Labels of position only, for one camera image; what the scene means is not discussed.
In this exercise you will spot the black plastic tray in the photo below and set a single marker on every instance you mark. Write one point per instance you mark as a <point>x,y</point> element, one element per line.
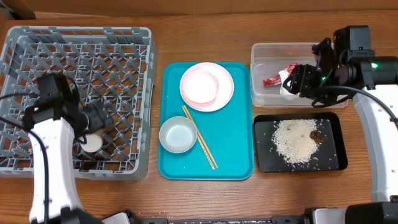
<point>263,125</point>

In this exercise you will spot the small pink plate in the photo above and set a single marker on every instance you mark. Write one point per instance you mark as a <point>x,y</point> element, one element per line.
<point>199,86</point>

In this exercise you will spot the teal plastic tray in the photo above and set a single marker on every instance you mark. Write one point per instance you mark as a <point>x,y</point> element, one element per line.
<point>228,134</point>

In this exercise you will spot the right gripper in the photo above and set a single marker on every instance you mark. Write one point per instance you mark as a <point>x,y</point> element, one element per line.
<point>298,79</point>

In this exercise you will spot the clear plastic bin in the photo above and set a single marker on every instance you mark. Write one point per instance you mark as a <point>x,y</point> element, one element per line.
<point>267,60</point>

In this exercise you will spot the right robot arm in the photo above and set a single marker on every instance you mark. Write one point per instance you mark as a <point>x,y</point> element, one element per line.
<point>348,68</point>

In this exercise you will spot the white rice pile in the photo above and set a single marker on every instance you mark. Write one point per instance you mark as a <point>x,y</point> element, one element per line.
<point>290,148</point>

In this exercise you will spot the red snack wrapper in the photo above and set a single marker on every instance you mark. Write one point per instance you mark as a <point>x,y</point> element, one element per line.
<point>275,77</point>

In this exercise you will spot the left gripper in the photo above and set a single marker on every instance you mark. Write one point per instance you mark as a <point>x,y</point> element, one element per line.
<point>99,123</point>

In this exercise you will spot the brown food scrap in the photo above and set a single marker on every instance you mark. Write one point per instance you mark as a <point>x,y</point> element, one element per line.
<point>317,137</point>

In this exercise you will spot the grey bowl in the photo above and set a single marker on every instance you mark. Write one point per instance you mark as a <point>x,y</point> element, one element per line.
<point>178,134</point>

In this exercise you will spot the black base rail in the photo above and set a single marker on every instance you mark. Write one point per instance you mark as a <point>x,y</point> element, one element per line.
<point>217,220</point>

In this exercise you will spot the grey plastic dish rack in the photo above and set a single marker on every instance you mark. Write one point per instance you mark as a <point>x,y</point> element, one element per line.
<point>112,65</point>

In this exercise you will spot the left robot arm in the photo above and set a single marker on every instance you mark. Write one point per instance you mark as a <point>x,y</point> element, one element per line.
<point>53,123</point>

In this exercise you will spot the white cup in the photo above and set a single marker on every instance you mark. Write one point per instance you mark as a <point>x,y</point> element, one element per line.
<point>94,142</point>

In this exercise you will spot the large white plate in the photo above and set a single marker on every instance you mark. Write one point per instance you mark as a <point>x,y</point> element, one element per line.
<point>226,88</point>

